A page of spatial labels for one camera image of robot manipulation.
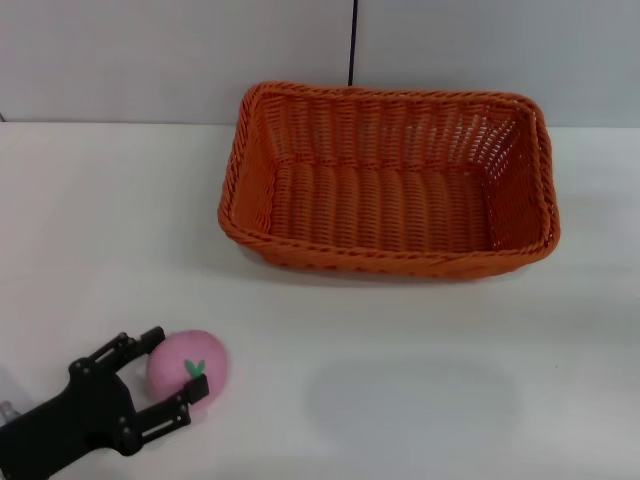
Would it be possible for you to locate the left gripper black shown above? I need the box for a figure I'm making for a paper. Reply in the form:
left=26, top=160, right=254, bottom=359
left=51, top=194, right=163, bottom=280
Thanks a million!
left=0, top=326, right=211, bottom=480

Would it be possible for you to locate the pink toy peach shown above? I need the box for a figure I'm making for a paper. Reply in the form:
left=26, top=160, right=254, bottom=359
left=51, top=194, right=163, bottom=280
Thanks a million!
left=145, top=329, right=232, bottom=413

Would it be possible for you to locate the orange woven plastic basket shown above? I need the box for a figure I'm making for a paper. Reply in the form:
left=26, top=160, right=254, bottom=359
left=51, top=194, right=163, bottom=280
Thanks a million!
left=217, top=81, right=561, bottom=279

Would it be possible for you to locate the black vertical cable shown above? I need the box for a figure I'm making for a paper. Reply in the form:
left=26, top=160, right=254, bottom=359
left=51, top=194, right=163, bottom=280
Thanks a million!
left=346, top=0, right=361, bottom=87

